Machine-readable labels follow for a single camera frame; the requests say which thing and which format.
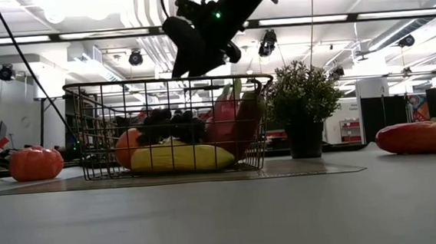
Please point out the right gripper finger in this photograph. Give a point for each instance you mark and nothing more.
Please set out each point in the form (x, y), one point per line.
(185, 43)
(232, 53)

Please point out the pink dragon fruit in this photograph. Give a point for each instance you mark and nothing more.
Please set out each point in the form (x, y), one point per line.
(221, 118)

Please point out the black grape bunch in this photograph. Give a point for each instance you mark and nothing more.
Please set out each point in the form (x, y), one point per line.
(164, 129)

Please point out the yellow banana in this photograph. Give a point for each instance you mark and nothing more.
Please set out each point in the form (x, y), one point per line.
(182, 159)

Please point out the orange fruit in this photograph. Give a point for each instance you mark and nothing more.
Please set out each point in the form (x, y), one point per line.
(125, 147)

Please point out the red lumpy round fruit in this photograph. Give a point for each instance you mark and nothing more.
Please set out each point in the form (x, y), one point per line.
(36, 163)

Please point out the red mango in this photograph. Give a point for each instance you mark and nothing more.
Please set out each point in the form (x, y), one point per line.
(415, 139)

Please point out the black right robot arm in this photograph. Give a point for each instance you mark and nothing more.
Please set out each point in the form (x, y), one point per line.
(255, 0)

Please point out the black ceiling spotlight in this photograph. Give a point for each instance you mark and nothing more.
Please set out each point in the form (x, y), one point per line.
(406, 40)
(135, 57)
(7, 72)
(267, 43)
(337, 72)

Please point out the potted green plant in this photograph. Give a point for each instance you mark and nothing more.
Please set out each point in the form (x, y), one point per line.
(301, 101)

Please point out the brown baking mat grey border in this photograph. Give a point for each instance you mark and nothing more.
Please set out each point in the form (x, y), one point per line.
(302, 170)

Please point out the red shelf unit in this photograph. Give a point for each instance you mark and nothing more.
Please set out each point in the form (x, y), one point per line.
(350, 130)

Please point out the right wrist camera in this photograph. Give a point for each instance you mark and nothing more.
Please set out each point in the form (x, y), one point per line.
(191, 8)

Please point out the black support post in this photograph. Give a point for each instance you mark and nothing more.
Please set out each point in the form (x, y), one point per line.
(43, 119)

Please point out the colourful wall poster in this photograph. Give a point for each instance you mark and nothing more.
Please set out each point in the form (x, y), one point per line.
(418, 108)

